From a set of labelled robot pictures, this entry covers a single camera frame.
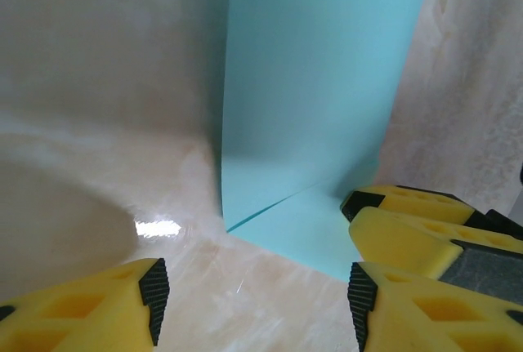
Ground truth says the turquoise cloth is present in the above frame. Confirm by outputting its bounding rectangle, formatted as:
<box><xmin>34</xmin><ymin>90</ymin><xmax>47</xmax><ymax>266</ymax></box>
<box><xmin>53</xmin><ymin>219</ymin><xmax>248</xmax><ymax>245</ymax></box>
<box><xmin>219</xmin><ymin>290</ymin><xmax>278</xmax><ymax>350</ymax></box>
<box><xmin>212</xmin><ymin>0</ymin><xmax>435</xmax><ymax>282</ymax></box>

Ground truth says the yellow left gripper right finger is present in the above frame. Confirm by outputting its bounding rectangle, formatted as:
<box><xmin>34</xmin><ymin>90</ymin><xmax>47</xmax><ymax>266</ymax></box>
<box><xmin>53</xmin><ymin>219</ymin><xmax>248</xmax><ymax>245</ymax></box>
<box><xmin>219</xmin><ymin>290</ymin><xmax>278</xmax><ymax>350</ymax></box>
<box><xmin>346</xmin><ymin>261</ymin><xmax>523</xmax><ymax>352</ymax></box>

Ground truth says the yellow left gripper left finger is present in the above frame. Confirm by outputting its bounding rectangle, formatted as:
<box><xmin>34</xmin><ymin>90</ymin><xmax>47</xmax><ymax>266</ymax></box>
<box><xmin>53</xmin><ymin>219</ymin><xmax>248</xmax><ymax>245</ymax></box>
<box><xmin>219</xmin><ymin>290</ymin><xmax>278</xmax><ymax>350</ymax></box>
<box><xmin>0</xmin><ymin>256</ymin><xmax>169</xmax><ymax>352</ymax></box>

